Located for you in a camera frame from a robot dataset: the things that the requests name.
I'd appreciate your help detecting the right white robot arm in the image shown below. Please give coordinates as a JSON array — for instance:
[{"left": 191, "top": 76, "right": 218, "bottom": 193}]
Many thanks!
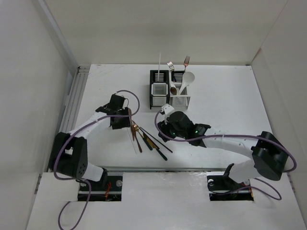
[{"left": 154, "top": 111, "right": 297, "bottom": 189}]

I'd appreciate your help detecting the black chopstick long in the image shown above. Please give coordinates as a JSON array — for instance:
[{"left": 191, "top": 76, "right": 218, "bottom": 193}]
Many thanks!
[{"left": 140, "top": 127, "right": 173, "bottom": 153}]

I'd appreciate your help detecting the silver steel fork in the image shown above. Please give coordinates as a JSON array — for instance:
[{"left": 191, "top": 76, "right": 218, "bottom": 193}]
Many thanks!
[{"left": 167, "top": 61, "right": 175, "bottom": 71}]

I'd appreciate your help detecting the black slotted utensil container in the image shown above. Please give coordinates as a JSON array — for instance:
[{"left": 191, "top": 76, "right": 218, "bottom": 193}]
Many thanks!
[{"left": 149, "top": 70, "right": 170, "bottom": 109}]

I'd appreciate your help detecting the copper rose-gold spoon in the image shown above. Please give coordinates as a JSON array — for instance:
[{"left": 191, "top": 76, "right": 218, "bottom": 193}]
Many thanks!
[{"left": 131, "top": 122, "right": 137, "bottom": 140}]

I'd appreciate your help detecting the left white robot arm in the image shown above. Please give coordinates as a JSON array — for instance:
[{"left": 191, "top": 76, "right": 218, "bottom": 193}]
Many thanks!
[{"left": 48, "top": 94, "right": 130, "bottom": 190}]

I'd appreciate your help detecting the copper rose-gold knife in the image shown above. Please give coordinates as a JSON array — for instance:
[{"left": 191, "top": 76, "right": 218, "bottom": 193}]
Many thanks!
[{"left": 128, "top": 108, "right": 142, "bottom": 153}]

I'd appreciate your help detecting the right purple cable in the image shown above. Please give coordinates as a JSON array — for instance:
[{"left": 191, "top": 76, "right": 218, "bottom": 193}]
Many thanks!
[{"left": 154, "top": 109, "right": 298, "bottom": 201}]

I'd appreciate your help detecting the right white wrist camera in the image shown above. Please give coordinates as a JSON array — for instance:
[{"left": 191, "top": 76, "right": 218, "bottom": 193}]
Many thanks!
[{"left": 161, "top": 104, "right": 175, "bottom": 119}]

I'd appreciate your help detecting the large white ceramic spoon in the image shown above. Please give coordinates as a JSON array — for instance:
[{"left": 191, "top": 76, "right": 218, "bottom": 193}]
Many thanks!
[{"left": 179, "top": 72, "right": 195, "bottom": 95}]

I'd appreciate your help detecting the copper rose-gold fork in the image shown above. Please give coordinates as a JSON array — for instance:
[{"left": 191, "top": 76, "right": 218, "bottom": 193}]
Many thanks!
[{"left": 184, "top": 56, "right": 190, "bottom": 72}]

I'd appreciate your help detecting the gold fork black handle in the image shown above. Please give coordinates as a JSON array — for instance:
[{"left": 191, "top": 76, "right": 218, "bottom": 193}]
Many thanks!
[{"left": 132, "top": 121, "right": 153, "bottom": 150}]

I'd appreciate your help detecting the white slotted utensil container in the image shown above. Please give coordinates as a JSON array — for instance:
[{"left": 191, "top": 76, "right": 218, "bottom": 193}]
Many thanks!
[{"left": 170, "top": 70, "right": 190, "bottom": 110}]

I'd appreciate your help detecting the gold knife black handle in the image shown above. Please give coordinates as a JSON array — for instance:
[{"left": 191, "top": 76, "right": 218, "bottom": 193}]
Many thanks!
[{"left": 143, "top": 133, "right": 168, "bottom": 161}]

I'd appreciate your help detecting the brown wooden spoon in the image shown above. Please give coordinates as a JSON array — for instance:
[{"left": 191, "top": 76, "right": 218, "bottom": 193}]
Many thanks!
[{"left": 170, "top": 87, "right": 177, "bottom": 95}]

